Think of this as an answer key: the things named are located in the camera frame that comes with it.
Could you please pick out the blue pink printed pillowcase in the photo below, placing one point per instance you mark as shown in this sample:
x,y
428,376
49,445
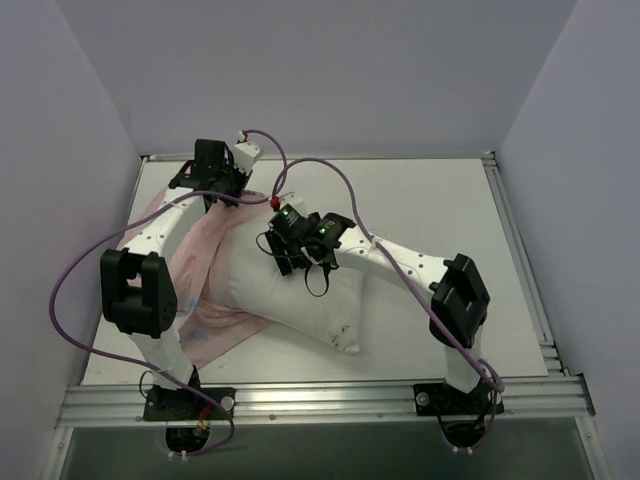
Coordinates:
x,y
196,244

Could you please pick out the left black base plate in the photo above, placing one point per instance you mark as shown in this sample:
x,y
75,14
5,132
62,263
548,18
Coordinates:
x,y
164,405

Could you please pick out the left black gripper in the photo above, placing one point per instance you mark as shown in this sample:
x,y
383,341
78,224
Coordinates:
x,y
220,183

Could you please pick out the aluminium rail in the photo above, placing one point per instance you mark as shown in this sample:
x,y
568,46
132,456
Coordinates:
x,y
331,403
375,156
528,284

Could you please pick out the aluminium back rail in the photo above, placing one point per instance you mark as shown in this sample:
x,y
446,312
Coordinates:
x,y
375,156

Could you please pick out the aluminium front rail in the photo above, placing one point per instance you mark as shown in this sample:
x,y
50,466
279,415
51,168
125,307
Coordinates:
x,y
331,403

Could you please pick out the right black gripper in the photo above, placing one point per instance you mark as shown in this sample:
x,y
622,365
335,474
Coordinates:
x,y
279,248

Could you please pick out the aluminium right side rail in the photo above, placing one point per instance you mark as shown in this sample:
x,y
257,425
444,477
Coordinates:
x,y
528,284

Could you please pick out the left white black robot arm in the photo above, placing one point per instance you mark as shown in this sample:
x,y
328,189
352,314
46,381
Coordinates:
x,y
138,294

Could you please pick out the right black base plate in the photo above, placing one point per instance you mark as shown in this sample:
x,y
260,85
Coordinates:
x,y
432,399

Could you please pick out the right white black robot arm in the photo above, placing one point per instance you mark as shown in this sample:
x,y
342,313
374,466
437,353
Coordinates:
x,y
451,291

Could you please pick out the white pillow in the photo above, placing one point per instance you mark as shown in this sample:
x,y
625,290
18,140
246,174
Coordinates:
x,y
245,278

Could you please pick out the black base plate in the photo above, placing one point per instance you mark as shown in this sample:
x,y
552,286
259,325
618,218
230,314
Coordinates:
x,y
432,399
164,405

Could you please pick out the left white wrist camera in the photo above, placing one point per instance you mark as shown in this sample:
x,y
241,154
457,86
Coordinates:
x,y
245,153

